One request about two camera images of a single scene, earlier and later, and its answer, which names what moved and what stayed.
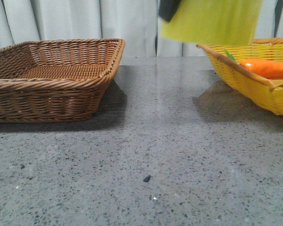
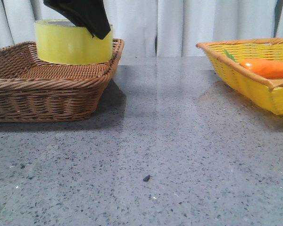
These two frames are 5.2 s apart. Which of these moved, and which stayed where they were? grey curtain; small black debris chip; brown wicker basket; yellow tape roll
Moved: yellow tape roll
Stayed: grey curtain; small black debris chip; brown wicker basket
